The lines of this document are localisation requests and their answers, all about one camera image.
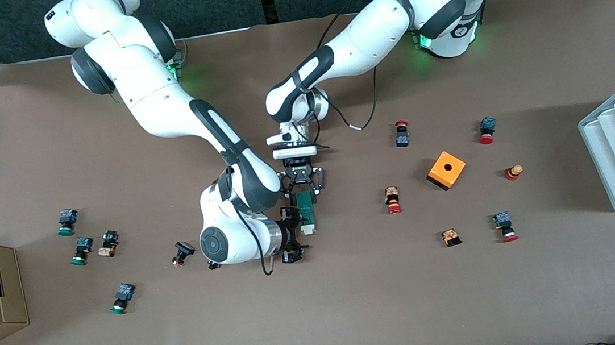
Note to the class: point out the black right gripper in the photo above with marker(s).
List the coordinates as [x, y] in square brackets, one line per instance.
[289, 235]

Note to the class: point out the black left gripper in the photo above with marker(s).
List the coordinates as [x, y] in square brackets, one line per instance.
[300, 175]

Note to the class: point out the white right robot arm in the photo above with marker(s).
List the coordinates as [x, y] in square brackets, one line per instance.
[163, 102]

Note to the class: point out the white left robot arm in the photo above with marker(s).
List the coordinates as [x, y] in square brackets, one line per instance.
[362, 41]

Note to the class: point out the brown paper table cover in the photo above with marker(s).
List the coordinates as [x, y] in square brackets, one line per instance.
[322, 308]

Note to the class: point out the black button orange block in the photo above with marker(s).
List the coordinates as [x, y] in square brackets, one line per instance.
[214, 265]
[108, 242]

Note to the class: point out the red yellow emergency stop button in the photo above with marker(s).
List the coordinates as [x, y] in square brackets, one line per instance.
[392, 195]

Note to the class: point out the red mushroom push button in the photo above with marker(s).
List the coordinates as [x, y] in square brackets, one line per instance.
[402, 139]
[502, 220]
[487, 125]

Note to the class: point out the black square red button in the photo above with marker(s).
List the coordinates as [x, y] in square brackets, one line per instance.
[183, 250]

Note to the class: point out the green push button blue block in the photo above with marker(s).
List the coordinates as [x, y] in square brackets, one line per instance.
[82, 246]
[67, 219]
[123, 293]

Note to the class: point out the red yellow button head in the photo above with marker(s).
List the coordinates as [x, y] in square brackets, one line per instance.
[512, 174]

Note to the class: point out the orange button enclosure box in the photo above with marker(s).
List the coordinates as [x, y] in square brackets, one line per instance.
[453, 174]

